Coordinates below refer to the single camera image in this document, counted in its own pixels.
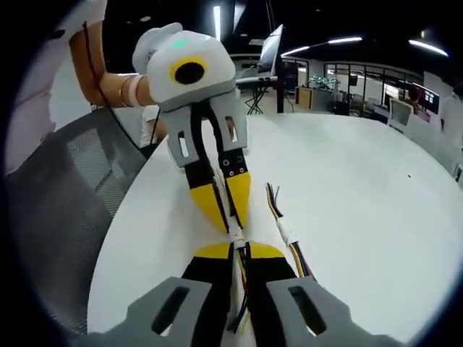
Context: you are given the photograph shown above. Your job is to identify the colourful wired JST connector harness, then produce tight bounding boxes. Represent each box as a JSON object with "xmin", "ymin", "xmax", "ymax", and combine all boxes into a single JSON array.
[{"xmin": 266, "ymin": 181, "xmax": 318, "ymax": 281}]

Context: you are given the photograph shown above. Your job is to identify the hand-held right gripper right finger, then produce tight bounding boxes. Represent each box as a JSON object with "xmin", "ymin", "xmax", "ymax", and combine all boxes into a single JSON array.
[{"xmin": 247, "ymin": 241, "xmax": 399, "ymax": 347}]

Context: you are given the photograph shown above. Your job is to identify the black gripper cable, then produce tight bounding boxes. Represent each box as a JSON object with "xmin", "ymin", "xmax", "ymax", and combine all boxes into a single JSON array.
[{"xmin": 82, "ymin": 21, "xmax": 163, "ymax": 160}]

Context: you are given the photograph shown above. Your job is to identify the white mesh office chair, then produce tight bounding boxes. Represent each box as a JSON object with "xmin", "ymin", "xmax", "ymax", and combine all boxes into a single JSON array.
[{"xmin": 388, "ymin": 97, "xmax": 414, "ymax": 128}]

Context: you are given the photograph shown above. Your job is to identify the white JST connector with wires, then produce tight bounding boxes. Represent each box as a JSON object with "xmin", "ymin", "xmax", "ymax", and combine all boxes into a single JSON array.
[{"xmin": 226, "ymin": 238, "xmax": 253, "ymax": 335}]

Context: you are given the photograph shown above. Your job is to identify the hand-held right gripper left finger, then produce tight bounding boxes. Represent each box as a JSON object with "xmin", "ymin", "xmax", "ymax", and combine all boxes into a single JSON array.
[{"xmin": 81, "ymin": 242, "xmax": 234, "ymax": 347}]

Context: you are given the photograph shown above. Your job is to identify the ceiling strip light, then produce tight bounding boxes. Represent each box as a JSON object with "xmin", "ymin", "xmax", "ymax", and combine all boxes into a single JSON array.
[
  {"xmin": 408, "ymin": 38, "xmax": 449, "ymax": 57},
  {"xmin": 326, "ymin": 35, "xmax": 363, "ymax": 46},
  {"xmin": 213, "ymin": 5, "xmax": 222, "ymax": 45}
]

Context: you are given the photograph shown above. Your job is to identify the silver laptop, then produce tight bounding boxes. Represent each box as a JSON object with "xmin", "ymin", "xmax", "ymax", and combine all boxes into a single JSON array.
[{"xmin": 234, "ymin": 23, "xmax": 286, "ymax": 85}]

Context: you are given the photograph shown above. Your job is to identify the black laptop stand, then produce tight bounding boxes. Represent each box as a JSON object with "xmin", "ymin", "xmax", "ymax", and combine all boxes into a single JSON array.
[{"xmin": 245, "ymin": 59, "xmax": 287, "ymax": 116}]

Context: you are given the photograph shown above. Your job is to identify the dark computer monitor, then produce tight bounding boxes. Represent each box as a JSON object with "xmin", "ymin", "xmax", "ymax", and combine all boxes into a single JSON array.
[{"xmin": 421, "ymin": 88, "xmax": 441, "ymax": 110}]

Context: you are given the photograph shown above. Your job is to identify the green background plants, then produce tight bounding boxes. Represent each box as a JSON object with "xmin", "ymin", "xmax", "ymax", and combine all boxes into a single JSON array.
[{"xmin": 308, "ymin": 73, "xmax": 341, "ymax": 90}]

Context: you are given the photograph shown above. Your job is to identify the pink wristband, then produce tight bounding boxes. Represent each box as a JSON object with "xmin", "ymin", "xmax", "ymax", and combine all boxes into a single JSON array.
[{"xmin": 127, "ymin": 73, "xmax": 141, "ymax": 108}]

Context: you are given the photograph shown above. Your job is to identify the grey mesh office chair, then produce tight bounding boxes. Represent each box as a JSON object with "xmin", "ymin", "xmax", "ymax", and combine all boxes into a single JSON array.
[{"xmin": 7, "ymin": 107, "xmax": 150, "ymax": 337}]

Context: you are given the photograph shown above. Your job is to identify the person's white shirt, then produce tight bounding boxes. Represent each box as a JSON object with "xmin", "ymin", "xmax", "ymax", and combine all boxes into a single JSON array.
[{"xmin": 6, "ymin": 0, "xmax": 108, "ymax": 174}]

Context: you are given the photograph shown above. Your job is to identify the gold bangle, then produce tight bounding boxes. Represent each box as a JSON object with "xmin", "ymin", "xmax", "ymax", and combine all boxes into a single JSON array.
[{"xmin": 119, "ymin": 74, "xmax": 131, "ymax": 108}]

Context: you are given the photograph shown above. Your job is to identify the wooden cabinet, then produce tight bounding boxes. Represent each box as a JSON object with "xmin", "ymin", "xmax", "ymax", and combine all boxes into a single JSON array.
[{"xmin": 294, "ymin": 85, "xmax": 315, "ymax": 108}]

